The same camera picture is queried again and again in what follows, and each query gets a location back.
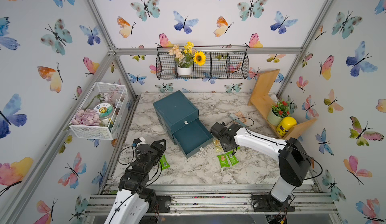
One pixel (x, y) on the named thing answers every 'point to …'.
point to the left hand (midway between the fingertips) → (166, 140)
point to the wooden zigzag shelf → (260, 102)
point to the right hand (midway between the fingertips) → (232, 142)
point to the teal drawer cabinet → (180, 118)
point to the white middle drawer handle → (186, 122)
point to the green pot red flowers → (281, 109)
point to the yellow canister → (285, 125)
